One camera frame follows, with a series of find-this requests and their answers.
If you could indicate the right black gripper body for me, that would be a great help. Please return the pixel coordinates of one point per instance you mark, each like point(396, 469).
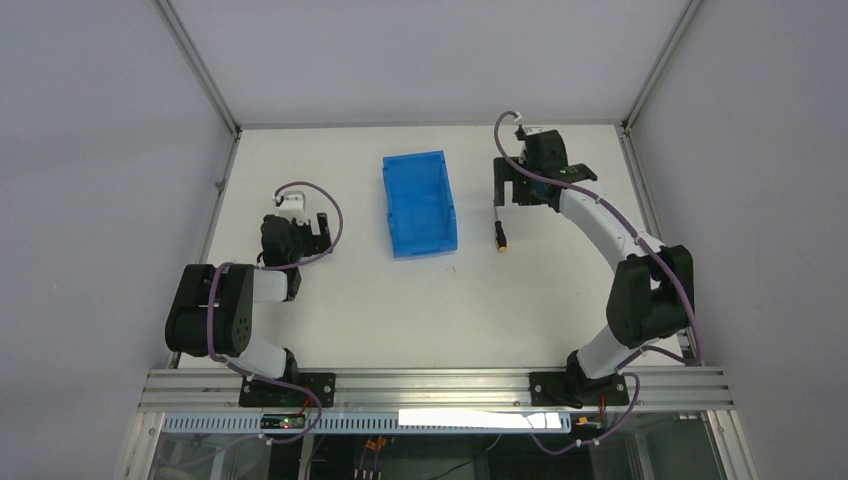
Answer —
point(530, 182)

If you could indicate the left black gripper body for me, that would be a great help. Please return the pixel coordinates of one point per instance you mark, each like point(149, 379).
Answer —
point(317, 235)

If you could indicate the black yellow screwdriver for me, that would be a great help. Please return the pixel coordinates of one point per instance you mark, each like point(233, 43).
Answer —
point(500, 237)

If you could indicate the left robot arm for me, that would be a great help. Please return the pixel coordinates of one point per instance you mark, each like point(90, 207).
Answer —
point(212, 311)

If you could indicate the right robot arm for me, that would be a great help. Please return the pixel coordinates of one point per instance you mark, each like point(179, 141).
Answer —
point(652, 291)

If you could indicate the blue plastic bin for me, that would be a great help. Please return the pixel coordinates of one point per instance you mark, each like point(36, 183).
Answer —
point(421, 213)

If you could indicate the green circuit board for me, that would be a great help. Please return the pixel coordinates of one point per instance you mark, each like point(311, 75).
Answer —
point(283, 422)

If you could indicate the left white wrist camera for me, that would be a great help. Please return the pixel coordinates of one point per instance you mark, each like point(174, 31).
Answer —
point(291, 205)

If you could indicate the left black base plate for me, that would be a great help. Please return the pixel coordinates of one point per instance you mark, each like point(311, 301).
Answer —
point(260, 394)

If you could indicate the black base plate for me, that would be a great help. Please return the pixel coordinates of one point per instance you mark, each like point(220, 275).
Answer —
point(260, 394)
point(561, 388)

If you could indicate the aluminium front rail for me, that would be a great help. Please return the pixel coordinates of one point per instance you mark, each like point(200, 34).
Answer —
point(653, 388)

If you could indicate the white slotted cable duct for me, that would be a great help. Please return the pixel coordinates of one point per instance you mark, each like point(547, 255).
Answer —
point(406, 421)

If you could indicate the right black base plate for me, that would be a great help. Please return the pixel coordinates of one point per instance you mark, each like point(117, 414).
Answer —
point(561, 388)

